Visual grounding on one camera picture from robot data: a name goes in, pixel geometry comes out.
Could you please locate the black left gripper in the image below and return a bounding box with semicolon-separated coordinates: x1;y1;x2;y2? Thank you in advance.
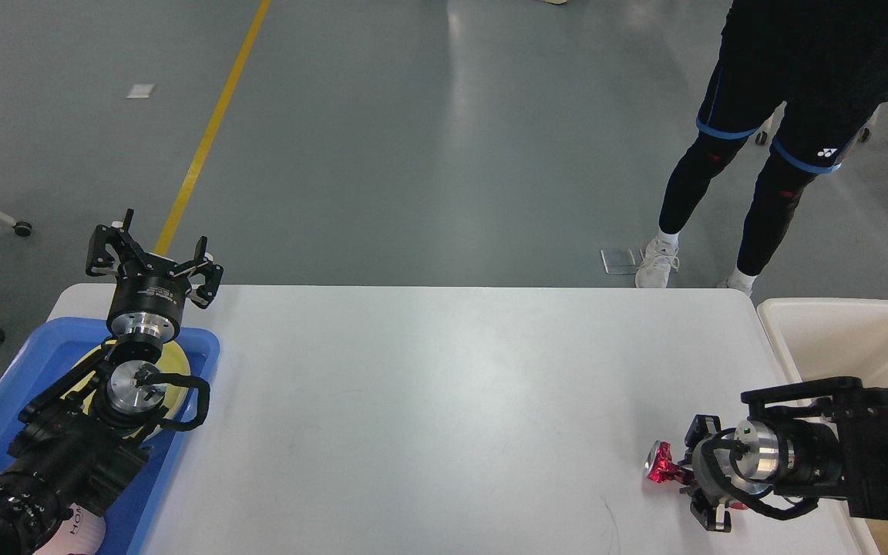
85;210;224;343

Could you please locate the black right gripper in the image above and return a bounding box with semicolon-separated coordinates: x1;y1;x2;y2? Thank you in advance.
684;414;772;533

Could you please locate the red foil wrapper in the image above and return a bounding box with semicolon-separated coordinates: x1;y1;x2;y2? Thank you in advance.
646;440;749;512

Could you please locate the yellow plate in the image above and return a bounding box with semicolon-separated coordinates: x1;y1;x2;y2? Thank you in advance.
61;338;191;429

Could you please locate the pink mug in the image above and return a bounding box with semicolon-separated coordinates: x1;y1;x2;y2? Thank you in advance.
34;503;107;555

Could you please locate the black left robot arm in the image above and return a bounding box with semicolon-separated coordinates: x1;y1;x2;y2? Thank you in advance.
0;210;224;554

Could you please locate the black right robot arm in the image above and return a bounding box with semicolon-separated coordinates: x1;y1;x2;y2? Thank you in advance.
680;376;888;533

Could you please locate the white plastic bin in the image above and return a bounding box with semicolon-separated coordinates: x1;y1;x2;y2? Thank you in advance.
747;298;888;554

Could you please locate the clear floor plate left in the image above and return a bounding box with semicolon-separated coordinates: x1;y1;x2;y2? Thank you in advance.
601;248;644;275

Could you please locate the white office chair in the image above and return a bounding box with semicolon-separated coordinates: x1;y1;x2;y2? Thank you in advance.
753;106;879;146

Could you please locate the person in black clothes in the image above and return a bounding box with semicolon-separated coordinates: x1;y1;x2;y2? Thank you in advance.
634;1;888;295

